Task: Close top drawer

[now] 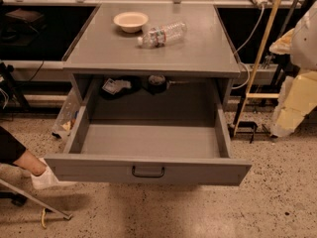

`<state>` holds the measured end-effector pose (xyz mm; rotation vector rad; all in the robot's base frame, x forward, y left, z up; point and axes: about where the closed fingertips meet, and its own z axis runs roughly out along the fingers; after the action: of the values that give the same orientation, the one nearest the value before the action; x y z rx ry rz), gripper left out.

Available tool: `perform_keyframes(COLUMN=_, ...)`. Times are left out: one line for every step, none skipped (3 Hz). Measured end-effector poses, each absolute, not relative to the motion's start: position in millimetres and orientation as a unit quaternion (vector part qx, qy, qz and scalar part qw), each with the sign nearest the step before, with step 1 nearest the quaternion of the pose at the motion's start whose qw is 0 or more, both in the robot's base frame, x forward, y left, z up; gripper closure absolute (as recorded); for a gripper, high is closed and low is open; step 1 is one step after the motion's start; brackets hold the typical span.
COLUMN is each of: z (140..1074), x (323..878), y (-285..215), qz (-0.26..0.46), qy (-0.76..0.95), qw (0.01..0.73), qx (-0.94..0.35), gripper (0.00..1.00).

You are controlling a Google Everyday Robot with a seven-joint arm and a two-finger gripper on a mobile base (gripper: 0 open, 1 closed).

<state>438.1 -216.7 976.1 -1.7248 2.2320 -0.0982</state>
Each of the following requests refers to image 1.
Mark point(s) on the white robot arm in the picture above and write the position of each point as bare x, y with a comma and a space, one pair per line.
298, 95

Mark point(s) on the clear plastic water bottle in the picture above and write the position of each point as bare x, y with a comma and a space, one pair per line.
160, 36

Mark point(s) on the clear plastic bin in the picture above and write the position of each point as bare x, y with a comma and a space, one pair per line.
66, 116

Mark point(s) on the beige paper bowl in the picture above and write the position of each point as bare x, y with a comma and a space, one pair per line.
131, 22

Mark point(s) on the white sneaker front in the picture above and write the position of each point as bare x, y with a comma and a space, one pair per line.
48, 179

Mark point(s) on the grey metal bar on floor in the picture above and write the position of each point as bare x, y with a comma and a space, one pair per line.
35, 200

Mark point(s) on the banana peel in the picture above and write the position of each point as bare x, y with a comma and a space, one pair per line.
43, 218

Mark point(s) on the person's leg black trousers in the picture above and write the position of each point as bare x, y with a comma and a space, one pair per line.
14, 153

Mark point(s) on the wooden pole stand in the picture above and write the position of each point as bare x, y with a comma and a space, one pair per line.
248, 95

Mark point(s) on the black drawer handle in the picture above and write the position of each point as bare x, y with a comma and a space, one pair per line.
148, 172

